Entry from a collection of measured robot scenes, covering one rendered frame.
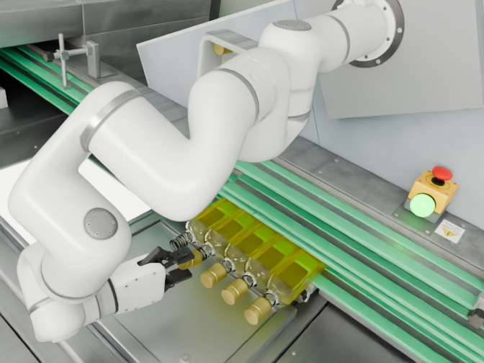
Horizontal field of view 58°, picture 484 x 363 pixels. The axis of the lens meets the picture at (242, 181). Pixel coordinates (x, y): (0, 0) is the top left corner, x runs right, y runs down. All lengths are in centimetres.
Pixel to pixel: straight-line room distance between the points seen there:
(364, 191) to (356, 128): 15
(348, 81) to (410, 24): 17
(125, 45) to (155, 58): 43
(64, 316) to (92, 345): 25
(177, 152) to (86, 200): 11
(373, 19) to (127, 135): 54
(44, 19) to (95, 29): 20
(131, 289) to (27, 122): 100
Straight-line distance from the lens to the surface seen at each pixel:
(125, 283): 82
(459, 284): 88
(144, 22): 187
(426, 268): 87
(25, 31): 161
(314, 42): 66
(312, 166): 99
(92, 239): 48
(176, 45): 134
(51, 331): 73
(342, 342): 108
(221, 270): 90
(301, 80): 66
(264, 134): 59
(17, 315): 106
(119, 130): 46
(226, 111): 46
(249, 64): 54
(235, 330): 98
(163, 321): 98
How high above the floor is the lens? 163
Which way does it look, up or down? 43 degrees down
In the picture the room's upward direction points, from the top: 120 degrees counter-clockwise
